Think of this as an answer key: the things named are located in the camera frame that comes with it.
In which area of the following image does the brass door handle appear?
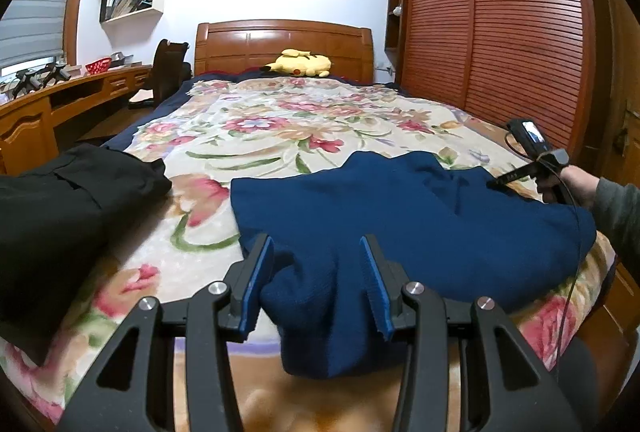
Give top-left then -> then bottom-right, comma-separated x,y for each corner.
614,100 -> 634,157

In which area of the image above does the floral blanket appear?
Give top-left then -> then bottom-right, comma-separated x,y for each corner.
0,76 -> 616,432

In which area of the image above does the black garment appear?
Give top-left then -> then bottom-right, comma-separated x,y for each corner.
0,144 -> 173,365

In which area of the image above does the navy blue coat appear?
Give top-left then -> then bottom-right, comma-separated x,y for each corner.
231,151 -> 597,379

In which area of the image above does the wooden bed headboard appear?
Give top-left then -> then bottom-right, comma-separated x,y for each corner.
194,19 -> 375,84

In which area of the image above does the person's right hand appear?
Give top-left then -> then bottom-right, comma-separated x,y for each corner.
541,165 -> 599,209

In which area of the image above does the yellow plush toy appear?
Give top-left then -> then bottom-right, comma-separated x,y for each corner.
260,48 -> 333,78

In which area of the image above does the wooden slatted wardrobe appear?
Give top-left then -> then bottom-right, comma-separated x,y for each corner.
392,0 -> 601,163

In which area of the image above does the wooden desk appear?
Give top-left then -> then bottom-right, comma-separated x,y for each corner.
0,64 -> 153,175

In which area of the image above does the black cable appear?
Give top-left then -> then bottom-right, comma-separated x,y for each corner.
504,132 -> 586,375

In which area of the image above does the person's right forearm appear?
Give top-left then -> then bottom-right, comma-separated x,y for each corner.
590,177 -> 640,267

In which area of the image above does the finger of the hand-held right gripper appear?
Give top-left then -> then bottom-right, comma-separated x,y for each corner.
487,163 -> 540,189

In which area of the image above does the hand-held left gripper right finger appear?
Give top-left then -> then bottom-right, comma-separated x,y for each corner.
360,233 -> 581,432

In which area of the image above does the dark wooden chair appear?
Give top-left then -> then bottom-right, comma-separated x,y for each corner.
129,39 -> 193,107

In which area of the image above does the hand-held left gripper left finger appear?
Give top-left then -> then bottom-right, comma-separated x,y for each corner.
57,233 -> 275,432

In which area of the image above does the black device with legs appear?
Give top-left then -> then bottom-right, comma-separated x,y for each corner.
12,70 -> 43,98
42,63 -> 71,87

